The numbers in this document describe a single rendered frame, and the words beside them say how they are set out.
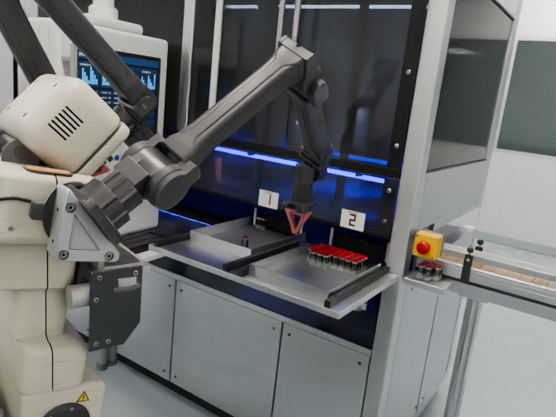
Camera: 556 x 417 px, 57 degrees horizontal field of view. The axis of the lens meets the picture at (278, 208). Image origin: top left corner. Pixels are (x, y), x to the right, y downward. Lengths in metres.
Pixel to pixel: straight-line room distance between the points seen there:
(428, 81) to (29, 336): 1.21
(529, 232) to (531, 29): 2.16
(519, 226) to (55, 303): 5.62
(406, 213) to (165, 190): 0.93
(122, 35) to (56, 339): 1.16
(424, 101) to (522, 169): 4.64
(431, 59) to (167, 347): 1.61
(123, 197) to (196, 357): 1.51
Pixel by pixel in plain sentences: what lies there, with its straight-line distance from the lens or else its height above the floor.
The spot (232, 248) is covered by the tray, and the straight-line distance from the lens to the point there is 1.64.
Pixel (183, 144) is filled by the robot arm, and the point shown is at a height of 1.30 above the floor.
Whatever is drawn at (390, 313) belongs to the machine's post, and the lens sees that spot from 1.71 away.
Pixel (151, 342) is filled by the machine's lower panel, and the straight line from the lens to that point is 2.46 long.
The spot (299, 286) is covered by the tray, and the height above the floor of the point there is 0.90.
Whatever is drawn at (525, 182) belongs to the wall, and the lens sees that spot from 6.18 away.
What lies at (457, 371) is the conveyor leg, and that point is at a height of 0.57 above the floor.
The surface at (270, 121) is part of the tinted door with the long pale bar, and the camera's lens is 1.84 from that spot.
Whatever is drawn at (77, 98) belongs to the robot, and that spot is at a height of 1.35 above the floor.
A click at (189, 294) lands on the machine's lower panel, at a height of 0.53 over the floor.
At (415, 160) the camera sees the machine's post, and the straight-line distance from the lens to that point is 1.59.
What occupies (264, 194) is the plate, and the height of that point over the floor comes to 1.03.
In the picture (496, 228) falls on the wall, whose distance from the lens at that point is 6.30.
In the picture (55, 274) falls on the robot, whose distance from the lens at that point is 1.03.
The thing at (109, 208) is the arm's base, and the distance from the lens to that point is 0.83.
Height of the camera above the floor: 1.40
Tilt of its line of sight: 13 degrees down
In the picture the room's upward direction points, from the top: 6 degrees clockwise
